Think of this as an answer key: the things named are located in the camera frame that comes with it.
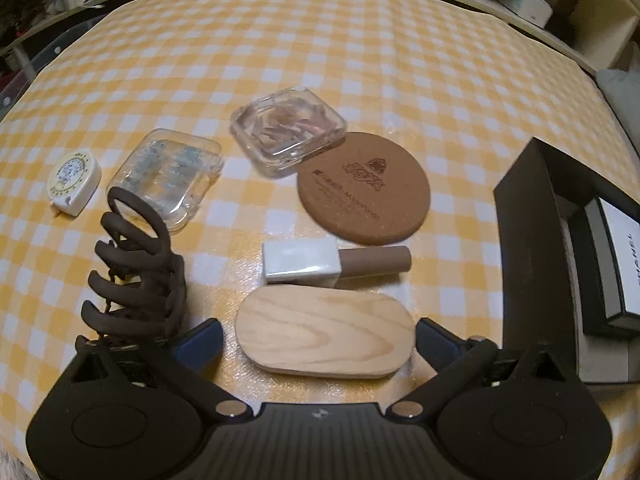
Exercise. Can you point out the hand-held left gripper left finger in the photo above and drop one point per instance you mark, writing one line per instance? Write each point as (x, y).
(200, 347)

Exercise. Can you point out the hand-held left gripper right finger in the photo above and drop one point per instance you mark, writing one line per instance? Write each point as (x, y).
(434, 340)

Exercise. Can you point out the oval wooden block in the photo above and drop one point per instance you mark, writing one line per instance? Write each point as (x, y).
(320, 330)

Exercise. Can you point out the black cardboard box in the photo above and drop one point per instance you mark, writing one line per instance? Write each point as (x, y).
(525, 260)

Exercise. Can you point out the clear square case brown pieces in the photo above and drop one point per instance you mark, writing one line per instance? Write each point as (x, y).
(285, 125)

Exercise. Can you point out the brown hair claw clip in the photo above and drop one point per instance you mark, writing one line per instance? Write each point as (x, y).
(145, 280)

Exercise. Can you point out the white and brown cosmetic bottle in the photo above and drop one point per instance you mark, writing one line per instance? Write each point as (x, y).
(300, 260)

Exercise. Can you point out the round cork coaster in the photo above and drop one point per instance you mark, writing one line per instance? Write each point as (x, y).
(365, 195)

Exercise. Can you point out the clear case with blue pieces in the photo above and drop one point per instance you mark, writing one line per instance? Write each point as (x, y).
(170, 175)

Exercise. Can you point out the small black and white box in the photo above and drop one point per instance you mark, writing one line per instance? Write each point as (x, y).
(620, 250)

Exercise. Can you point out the white round tape measure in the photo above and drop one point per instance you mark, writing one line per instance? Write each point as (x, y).
(75, 180)

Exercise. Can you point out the yellow checkered tablecloth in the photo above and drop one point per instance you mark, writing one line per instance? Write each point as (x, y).
(350, 60)

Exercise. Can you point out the grey pillow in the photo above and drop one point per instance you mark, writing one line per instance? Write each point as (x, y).
(620, 92)

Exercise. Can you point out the white tissue box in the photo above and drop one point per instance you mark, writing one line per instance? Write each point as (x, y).
(522, 0)

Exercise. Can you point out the cream wooden shelf unit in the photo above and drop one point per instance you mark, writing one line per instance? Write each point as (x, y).
(590, 20)

